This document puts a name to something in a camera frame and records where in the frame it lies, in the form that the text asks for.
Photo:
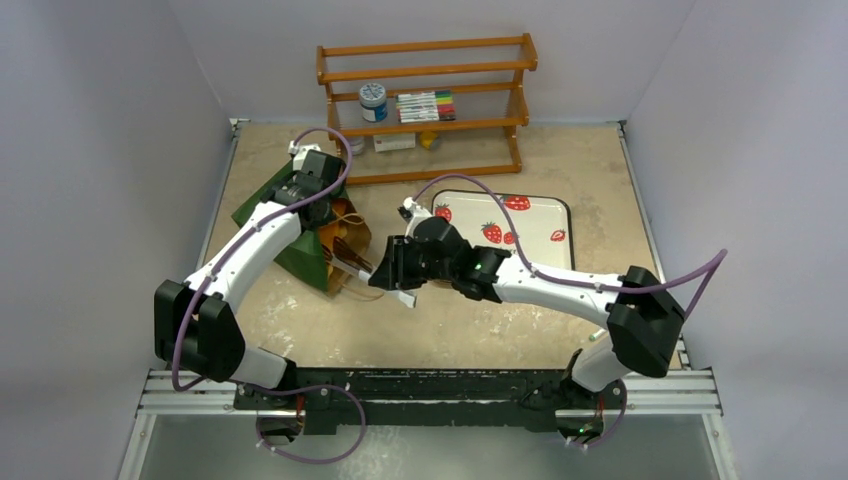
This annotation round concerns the metal tongs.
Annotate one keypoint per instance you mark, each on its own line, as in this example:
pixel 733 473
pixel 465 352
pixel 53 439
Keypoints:
pixel 343 258

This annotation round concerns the small jar lower shelf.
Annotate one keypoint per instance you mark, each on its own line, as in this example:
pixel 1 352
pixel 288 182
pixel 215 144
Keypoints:
pixel 357 145

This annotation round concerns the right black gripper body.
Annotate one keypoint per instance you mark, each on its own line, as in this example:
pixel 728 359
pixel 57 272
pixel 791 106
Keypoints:
pixel 398 263

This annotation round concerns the strawberry print white tray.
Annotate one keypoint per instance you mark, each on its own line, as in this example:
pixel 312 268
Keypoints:
pixel 542 224

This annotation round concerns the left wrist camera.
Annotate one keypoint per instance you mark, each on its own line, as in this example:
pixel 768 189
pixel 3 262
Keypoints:
pixel 299 152

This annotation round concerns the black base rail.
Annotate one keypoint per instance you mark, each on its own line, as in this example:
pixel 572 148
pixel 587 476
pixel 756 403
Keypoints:
pixel 536 400

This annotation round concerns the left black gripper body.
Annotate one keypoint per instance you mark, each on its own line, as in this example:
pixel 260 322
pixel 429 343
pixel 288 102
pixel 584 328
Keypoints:
pixel 328 216

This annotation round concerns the wooden shelf rack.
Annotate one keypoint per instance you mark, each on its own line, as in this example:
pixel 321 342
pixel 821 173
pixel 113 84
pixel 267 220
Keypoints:
pixel 358 103

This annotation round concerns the white small box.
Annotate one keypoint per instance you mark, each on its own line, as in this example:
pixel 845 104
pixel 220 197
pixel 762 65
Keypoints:
pixel 393 142

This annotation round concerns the coloured marker set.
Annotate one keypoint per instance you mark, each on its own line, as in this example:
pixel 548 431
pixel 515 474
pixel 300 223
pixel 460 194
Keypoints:
pixel 427 106

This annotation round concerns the green brown paper bag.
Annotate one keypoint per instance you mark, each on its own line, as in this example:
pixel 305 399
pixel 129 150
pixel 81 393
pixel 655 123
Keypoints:
pixel 304 258

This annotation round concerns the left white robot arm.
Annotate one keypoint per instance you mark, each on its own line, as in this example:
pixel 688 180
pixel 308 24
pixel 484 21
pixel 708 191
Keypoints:
pixel 194 320

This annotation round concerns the blue white jar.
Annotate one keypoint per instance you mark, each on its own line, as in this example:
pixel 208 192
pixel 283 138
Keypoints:
pixel 373 102

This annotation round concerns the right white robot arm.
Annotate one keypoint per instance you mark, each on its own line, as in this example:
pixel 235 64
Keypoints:
pixel 642 322

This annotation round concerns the yellow small cube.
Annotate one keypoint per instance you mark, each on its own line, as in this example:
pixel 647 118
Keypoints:
pixel 429 140

